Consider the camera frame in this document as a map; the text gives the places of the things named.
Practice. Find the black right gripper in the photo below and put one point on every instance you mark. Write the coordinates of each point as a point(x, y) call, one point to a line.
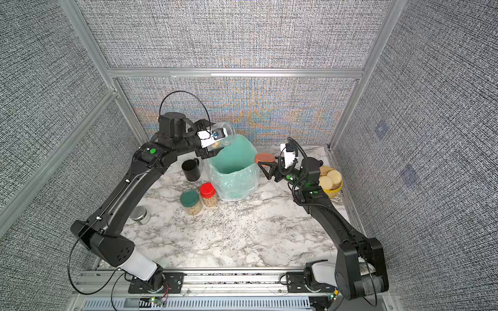
point(278, 171)

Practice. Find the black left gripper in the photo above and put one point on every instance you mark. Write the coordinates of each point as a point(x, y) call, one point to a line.
point(198, 126)

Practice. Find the orange jar lid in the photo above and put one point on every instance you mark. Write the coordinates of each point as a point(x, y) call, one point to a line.
point(264, 158)

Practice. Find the orange lid peanut jar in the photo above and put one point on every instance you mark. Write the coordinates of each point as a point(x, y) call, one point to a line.
point(230, 130)

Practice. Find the green lid peanut jar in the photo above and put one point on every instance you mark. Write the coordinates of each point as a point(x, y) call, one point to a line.
point(191, 202)

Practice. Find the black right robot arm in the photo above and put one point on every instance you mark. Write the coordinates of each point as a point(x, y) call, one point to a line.
point(360, 268)

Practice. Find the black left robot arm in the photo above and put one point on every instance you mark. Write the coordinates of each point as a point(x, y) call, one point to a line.
point(101, 232)

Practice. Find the black mug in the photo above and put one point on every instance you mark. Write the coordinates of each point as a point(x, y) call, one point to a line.
point(191, 169)

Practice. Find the green trash bin with liner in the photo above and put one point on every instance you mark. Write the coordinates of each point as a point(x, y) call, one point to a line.
point(233, 171)

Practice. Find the red lid peanut jar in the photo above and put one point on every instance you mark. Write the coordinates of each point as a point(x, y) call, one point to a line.
point(209, 195)

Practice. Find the pale round bun, front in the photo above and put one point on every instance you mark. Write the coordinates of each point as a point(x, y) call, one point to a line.
point(325, 183)

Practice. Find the pale round bun, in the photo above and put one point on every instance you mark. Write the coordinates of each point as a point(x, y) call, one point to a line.
point(335, 176)
point(325, 183)

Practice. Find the pale round bun, rear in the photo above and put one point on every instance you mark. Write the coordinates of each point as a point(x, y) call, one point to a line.
point(335, 176)

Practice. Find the yellow bamboo steamer basket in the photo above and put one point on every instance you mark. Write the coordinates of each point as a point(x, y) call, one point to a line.
point(336, 190)

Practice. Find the small silver lid jar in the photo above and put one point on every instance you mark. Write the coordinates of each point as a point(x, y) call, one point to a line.
point(141, 215)

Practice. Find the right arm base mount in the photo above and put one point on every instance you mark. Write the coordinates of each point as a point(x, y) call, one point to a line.
point(299, 282)

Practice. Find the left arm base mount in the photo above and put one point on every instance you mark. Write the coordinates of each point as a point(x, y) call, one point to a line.
point(170, 282)

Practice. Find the aluminium front rail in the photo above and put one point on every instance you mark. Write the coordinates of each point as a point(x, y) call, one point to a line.
point(217, 289)

